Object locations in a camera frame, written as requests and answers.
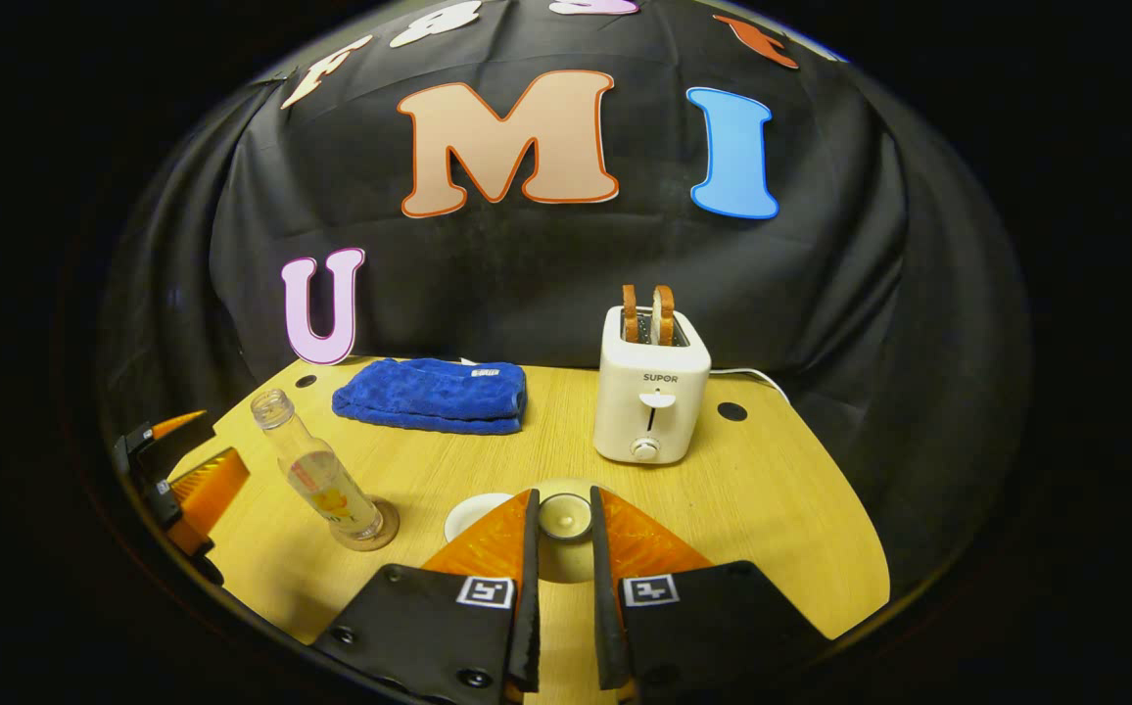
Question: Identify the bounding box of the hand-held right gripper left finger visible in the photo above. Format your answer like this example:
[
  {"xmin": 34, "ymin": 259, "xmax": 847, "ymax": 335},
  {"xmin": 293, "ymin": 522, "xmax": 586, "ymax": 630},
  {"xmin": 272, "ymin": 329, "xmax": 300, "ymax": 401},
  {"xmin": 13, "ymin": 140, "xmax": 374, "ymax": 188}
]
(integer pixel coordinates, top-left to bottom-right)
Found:
[{"xmin": 309, "ymin": 487, "xmax": 542, "ymax": 705}]

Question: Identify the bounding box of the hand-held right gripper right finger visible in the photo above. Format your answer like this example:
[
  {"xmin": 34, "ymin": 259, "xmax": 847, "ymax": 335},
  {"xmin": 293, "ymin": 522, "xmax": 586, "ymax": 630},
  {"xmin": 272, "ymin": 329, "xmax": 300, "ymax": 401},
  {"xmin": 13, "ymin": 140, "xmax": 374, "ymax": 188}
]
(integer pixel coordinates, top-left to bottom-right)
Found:
[{"xmin": 590, "ymin": 485, "xmax": 831, "ymax": 705}]

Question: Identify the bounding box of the white teacup lid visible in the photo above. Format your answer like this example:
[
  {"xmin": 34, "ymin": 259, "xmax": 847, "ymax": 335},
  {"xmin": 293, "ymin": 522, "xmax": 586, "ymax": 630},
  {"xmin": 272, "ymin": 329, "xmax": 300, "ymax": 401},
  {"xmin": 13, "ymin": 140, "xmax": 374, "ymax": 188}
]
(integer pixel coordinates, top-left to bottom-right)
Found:
[{"xmin": 534, "ymin": 477, "xmax": 598, "ymax": 586}]

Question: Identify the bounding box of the white teacup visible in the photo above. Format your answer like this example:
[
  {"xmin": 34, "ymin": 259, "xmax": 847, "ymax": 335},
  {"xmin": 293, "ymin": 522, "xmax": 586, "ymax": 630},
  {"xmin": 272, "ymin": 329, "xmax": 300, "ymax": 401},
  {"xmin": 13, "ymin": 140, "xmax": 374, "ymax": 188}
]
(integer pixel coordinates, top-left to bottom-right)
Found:
[{"xmin": 444, "ymin": 492, "xmax": 518, "ymax": 545}]

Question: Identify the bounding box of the clear water bottle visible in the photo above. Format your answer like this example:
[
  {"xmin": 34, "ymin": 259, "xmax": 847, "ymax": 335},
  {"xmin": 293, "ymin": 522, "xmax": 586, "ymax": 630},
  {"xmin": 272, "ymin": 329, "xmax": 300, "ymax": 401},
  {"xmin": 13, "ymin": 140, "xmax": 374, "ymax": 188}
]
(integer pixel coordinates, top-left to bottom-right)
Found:
[{"xmin": 251, "ymin": 388, "xmax": 386, "ymax": 541}]

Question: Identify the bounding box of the brown round coaster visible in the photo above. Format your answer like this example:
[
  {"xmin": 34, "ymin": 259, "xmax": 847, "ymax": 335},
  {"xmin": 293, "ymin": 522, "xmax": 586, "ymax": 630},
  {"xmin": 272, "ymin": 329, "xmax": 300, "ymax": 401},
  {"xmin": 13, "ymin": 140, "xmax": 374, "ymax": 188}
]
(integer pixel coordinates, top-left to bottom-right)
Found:
[{"xmin": 331, "ymin": 496, "xmax": 401, "ymax": 552}]

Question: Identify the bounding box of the white toaster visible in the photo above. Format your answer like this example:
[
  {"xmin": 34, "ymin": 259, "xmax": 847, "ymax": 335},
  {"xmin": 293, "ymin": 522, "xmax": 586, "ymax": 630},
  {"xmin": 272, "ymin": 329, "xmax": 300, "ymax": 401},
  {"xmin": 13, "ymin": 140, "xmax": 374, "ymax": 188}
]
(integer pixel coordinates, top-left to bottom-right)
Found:
[{"xmin": 592, "ymin": 305, "xmax": 713, "ymax": 465}]

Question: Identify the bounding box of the blue folded towel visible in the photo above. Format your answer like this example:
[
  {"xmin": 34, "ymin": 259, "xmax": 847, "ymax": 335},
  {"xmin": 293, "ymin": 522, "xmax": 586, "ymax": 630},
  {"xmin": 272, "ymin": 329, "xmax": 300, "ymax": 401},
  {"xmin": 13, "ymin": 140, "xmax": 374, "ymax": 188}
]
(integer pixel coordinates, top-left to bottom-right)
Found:
[{"xmin": 332, "ymin": 357, "xmax": 529, "ymax": 436}]

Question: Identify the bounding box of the black backdrop cloth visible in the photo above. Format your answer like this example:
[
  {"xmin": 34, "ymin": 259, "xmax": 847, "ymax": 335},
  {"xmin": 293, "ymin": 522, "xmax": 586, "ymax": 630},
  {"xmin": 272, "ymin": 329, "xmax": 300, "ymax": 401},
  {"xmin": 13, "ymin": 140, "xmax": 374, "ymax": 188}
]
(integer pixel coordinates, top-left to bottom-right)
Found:
[{"xmin": 96, "ymin": 0, "xmax": 1032, "ymax": 628}]

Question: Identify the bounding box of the white toaster cable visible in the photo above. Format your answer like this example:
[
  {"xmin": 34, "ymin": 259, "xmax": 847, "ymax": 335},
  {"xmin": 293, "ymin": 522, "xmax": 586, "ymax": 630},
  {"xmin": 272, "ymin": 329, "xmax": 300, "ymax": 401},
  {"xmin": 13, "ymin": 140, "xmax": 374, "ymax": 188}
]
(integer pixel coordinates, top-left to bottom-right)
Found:
[{"xmin": 708, "ymin": 367, "xmax": 792, "ymax": 404}]

